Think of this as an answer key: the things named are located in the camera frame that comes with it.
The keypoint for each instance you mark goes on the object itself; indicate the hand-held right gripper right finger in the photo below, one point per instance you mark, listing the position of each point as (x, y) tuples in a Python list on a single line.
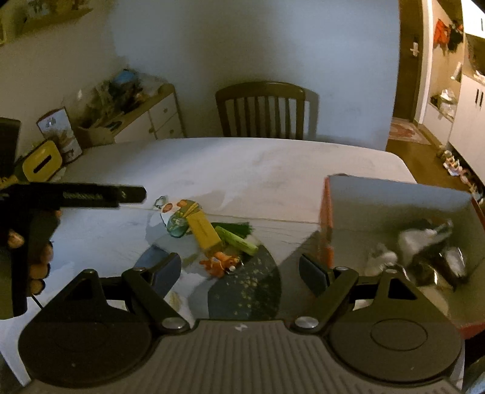
[(314, 274)]

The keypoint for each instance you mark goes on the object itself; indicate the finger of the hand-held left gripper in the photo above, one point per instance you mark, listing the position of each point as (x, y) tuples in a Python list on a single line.
[(87, 195)]

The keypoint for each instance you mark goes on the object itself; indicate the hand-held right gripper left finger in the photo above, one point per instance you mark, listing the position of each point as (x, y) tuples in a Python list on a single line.
[(168, 274)]

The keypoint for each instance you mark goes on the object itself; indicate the red cardboard box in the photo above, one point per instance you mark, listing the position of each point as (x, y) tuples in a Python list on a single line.
[(379, 204)]

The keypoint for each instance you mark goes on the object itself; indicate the person's left hand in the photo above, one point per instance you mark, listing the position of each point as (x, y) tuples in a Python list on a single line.
[(38, 271)]

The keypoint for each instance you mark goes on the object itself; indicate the dark speckled table mat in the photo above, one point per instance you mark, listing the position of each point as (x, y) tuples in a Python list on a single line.
[(261, 288)]

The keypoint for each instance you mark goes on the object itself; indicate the yellow cardboard box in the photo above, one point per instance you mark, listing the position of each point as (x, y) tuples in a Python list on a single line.
[(204, 233)]

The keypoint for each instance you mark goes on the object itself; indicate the yellow tissue box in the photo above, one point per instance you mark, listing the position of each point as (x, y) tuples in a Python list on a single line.
[(39, 161)]

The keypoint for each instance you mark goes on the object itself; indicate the light green stick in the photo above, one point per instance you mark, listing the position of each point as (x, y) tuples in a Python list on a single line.
[(238, 240)]

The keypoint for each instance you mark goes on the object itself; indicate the clutter of toys and bags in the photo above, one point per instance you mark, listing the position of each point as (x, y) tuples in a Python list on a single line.
[(113, 94)]

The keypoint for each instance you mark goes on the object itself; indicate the wooden sideboard with white drawers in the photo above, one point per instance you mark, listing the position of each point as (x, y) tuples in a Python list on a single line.
[(159, 117)]

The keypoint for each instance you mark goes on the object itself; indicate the patterned floor rug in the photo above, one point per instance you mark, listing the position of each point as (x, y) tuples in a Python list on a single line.
[(409, 132)]

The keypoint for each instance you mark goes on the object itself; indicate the wooden slat-back chair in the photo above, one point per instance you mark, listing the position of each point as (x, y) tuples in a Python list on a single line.
[(261, 110)]

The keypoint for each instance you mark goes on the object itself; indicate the row of shoes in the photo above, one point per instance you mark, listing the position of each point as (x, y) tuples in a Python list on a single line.
[(460, 170)]

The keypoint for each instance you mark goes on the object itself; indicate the hanging orange clothing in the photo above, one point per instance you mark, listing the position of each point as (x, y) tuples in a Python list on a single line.
[(447, 32)]

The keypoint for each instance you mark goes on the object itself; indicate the wooden wall shelf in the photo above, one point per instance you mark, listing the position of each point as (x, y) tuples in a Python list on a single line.
[(41, 17)]

